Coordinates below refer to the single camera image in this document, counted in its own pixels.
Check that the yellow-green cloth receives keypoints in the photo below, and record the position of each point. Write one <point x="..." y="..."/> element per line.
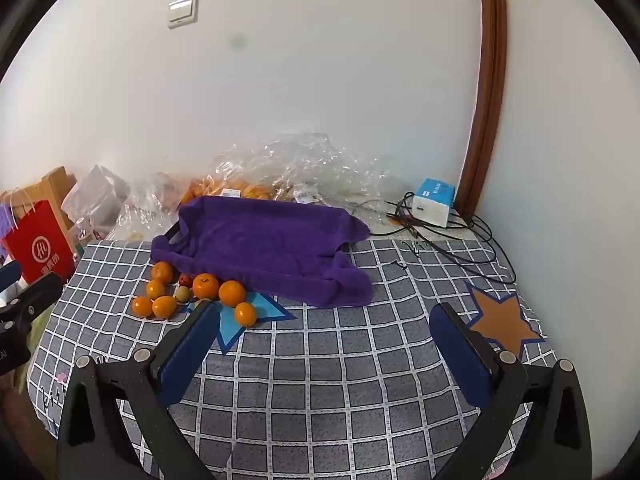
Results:
<point x="35" y="330"/>

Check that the small yellow-green fruit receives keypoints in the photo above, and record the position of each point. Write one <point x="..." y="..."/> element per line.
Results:
<point x="183" y="293"/>

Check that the small red fruit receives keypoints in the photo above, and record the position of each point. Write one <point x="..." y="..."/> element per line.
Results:
<point x="186" y="279"/>

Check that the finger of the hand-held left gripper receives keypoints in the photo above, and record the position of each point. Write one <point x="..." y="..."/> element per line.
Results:
<point x="10" y="272"/>
<point x="40" y="292"/>

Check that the white light switch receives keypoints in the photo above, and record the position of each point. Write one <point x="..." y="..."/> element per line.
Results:
<point x="183" y="11"/>

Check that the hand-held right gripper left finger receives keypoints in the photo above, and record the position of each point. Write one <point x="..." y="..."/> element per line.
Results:
<point x="192" y="355"/>

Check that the purple towel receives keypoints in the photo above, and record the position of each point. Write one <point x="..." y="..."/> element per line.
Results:
<point x="275" y="245"/>

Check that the grey translucent plastic bag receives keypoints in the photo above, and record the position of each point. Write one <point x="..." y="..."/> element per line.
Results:
<point x="95" y="190"/>

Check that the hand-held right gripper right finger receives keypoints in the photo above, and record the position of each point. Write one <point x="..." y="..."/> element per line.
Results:
<point x="460" y="355"/>

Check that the grey checked blanket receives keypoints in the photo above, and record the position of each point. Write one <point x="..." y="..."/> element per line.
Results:
<point x="325" y="385"/>

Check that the large clear plastic bag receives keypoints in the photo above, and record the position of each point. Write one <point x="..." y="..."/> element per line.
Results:
<point x="300" y="160"/>

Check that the purple bag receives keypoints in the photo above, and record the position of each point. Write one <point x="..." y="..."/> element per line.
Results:
<point x="7" y="215"/>

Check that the crumpled clear plastic bag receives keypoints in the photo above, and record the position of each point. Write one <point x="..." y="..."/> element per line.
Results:
<point x="145" y="205"/>

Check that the large orange mandarin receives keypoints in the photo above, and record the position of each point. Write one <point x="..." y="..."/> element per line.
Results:
<point x="232" y="293"/>
<point x="206" y="286"/>

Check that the small orange mandarin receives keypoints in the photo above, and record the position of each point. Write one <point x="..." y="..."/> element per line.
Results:
<point x="155" y="288"/>
<point x="162" y="272"/>
<point x="245" y="313"/>
<point x="164" y="306"/>
<point x="142" y="306"/>

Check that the black tray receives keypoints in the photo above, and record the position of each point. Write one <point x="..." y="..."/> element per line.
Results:
<point x="173" y="234"/>

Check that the red paper bag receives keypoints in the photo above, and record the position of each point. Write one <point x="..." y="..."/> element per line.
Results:
<point x="45" y="240"/>

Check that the blue and white box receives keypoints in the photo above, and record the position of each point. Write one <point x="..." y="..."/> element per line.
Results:
<point x="432" y="205"/>

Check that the brown wooden door frame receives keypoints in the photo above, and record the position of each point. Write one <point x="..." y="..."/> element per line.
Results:
<point x="487" y="85"/>

